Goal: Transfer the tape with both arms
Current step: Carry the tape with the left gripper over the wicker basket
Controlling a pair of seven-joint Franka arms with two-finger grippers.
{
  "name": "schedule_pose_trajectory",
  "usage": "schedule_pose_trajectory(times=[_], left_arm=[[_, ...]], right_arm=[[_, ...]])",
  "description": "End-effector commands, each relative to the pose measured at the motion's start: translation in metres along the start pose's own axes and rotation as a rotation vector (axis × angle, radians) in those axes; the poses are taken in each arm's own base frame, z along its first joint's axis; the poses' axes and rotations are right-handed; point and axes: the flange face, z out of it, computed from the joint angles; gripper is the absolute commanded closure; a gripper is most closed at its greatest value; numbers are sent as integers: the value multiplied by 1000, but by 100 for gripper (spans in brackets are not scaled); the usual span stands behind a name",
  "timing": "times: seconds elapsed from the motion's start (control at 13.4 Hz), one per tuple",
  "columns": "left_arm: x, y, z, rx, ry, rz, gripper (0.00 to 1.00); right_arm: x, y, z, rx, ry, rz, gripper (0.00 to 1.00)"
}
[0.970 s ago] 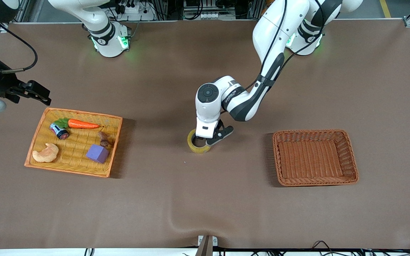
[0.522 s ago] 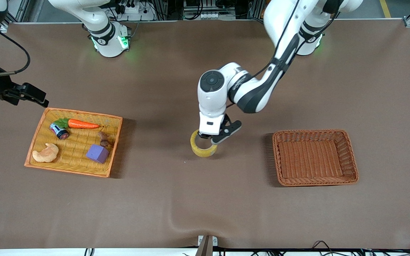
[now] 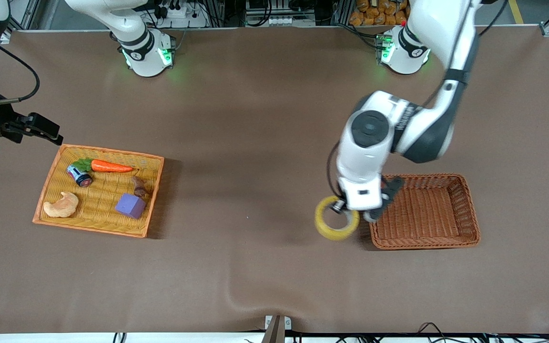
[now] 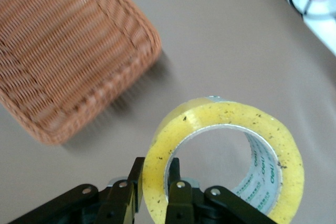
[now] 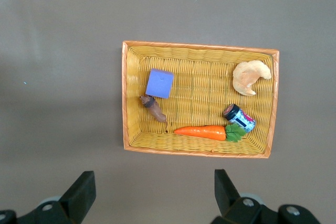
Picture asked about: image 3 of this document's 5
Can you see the orange yellow woven tray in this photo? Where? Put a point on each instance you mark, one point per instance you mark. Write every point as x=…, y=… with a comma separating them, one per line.
x=60, y=181

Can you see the toy croissant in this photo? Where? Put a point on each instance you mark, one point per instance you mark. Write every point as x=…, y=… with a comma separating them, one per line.
x=62, y=206

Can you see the yellow tape roll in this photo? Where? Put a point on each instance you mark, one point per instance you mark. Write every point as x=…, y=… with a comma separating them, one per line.
x=324, y=228

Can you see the white socket box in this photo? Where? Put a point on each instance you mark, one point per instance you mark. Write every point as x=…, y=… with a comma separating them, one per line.
x=186, y=18

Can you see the brown wicker basket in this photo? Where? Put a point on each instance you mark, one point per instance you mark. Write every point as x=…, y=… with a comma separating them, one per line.
x=427, y=214

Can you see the metal table edge bracket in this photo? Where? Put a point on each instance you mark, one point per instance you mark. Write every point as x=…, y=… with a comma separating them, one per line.
x=278, y=328

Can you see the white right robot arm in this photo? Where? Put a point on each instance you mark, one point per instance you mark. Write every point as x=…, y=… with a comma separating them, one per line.
x=137, y=43

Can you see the bag of orange snacks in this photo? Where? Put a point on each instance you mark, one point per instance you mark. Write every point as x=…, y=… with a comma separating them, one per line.
x=379, y=12

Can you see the purple cube block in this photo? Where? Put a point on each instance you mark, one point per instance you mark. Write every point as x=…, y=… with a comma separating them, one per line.
x=130, y=205

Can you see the small brown figurine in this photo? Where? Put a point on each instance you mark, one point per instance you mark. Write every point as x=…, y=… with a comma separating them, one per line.
x=139, y=186

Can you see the small blue can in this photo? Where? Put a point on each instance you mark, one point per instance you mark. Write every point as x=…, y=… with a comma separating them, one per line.
x=79, y=175

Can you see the white power strip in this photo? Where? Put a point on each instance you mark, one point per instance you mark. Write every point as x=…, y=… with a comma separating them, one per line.
x=289, y=21

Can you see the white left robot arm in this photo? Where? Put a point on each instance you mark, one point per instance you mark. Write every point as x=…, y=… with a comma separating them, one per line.
x=365, y=157

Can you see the orange toy carrot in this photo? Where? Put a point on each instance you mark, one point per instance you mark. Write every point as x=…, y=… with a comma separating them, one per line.
x=110, y=166

